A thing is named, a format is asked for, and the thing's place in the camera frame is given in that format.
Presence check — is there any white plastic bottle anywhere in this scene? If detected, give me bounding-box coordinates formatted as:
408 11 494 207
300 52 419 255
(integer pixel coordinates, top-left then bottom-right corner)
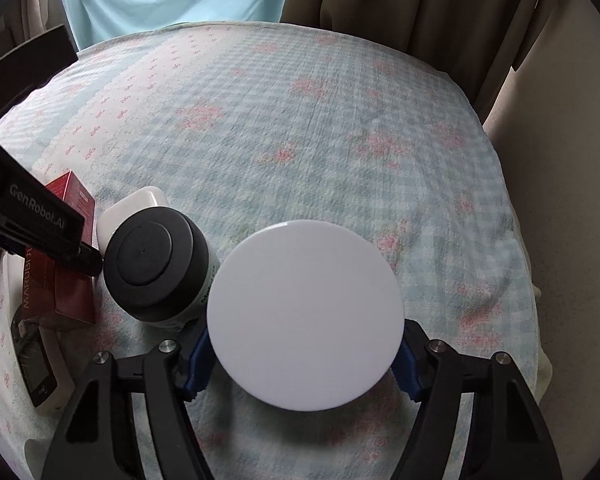
96 186 171 256

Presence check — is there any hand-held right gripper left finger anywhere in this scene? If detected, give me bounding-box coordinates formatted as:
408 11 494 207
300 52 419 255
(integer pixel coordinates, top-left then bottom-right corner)
41 331 216 480

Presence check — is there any beige curtain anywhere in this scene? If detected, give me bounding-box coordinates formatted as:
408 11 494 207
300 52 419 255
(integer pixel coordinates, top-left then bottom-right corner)
280 0 563 111

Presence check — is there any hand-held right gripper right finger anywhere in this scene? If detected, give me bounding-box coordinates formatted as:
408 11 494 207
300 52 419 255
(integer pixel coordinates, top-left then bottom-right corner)
391 318 564 480

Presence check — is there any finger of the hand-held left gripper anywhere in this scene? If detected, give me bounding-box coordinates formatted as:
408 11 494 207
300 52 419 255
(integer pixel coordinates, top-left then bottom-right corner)
55 241 104 276

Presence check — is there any dark red carton box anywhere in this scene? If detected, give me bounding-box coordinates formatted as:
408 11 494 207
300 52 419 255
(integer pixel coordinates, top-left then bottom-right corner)
21 171 98 331

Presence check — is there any black chair back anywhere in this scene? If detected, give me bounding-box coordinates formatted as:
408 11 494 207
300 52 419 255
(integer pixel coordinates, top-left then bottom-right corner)
0 25 79 121

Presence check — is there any floral checked blanket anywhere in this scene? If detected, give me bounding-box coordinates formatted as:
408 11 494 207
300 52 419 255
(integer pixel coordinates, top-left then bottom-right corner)
0 21 541 480

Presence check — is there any white round lid jar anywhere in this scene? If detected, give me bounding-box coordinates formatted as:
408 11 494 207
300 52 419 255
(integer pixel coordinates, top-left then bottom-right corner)
206 220 406 407

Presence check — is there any black lid jar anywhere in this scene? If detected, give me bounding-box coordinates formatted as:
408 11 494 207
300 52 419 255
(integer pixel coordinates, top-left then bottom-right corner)
102 208 220 331

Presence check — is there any black remote control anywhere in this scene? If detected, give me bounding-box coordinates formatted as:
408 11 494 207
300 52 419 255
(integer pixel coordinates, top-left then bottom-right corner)
10 310 59 408

